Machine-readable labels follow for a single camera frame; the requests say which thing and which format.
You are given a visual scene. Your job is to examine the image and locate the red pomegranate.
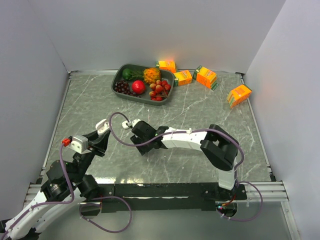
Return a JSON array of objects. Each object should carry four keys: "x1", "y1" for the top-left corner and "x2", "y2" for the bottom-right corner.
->
[{"x1": 131, "y1": 80, "x2": 146, "y2": 95}]

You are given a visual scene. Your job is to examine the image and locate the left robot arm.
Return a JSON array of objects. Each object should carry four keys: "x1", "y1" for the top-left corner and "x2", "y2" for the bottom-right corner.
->
[{"x1": 0, "y1": 130, "x2": 111, "y2": 240}]

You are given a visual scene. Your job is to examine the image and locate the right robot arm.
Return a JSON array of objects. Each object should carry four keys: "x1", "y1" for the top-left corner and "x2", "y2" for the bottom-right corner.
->
[{"x1": 130, "y1": 119, "x2": 240, "y2": 199}]

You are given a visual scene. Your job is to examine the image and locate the white oval charging case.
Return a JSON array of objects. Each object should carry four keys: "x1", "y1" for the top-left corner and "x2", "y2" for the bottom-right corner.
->
[{"x1": 95, "y1": 118, "x2": 110, "y2": 136}]

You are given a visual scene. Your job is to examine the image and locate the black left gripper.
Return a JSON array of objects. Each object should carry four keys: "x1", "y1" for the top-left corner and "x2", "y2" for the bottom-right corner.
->
[{"x1": 71, "y1": 126, "x2": 111, "y2": 182}]

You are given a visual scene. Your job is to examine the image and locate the orange sponge box near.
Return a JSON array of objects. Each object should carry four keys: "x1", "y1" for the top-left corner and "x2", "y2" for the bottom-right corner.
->
[{"x1": 192, "y1": 65, "x2": 218, "y2": 90}]

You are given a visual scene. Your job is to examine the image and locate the white square charging case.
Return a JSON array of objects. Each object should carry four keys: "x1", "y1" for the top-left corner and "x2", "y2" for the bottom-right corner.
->
[{"x1": 121, "y1": 120, "x2": 129, "y2": 130}]

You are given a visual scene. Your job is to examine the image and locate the dark grey fruit tray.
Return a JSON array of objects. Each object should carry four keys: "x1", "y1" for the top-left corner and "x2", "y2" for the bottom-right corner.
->
[{"x1": 111, "y1": 63, "x2": 175, "y2": 106}]

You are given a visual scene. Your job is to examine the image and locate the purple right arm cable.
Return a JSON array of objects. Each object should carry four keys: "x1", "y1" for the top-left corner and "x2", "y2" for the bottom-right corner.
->
[{"x1": 109, "y1": 111, "x2": 245, "y2": 181}]

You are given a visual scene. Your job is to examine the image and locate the dark purple grapes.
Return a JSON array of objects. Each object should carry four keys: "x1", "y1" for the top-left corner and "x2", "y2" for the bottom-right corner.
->
[{"x1": 113, "y1": 80, "x2": 139, "y2": 98}]

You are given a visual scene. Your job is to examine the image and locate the orange box middle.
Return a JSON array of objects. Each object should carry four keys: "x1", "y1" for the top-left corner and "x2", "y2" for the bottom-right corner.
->
[{"x1": 174, "y1": 70, "x2": 193, "y2": 87}]

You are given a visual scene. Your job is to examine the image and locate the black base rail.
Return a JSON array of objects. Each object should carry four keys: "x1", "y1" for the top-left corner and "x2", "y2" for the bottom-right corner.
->
[{"x1": 68, "y1": 181, "x2": 248, "y2": 213}]

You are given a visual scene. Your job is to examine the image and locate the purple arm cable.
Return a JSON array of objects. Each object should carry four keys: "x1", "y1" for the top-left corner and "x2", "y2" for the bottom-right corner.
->
[
  {"x1": 0, "y1": 142, "x2": 76, "y2": 240},
  {"x1": 109, "y1": 111, "x2": 245, "y2": 181}
]

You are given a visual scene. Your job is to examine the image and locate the orange striped sponge box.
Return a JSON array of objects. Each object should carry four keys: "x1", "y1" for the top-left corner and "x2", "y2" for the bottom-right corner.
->
[{"x1": 226, "y1": 84, "x2": 252, "y2": 108}]

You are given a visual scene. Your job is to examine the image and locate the green pepper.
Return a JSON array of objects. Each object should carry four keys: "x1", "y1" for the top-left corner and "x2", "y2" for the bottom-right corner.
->
[{"x1": 122, "y1": 68, "x2": 133, "y2": 81}]

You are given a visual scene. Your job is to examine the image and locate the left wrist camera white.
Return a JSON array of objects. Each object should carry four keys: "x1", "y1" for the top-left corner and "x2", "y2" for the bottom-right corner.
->
[{"x1": 62, "y1": 135, "x2": 89, "y2": 154}]

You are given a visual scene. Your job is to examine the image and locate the orange pineapple toy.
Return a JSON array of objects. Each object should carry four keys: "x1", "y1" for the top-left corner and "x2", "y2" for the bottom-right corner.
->
[{"x1": 142, "y1": 67, "x2": 161, "y2": 85}]

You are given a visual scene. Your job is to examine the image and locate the orange box back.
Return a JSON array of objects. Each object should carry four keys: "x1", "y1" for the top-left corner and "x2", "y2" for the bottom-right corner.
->
[{"x1": 155, "y1": 60, "x2": 177, "y2": 74}]

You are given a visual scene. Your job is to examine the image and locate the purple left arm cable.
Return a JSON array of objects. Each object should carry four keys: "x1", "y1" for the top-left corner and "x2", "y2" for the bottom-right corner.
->
[{"x1": 0, "y1": 142, "x2": 76, "y2": 240}]

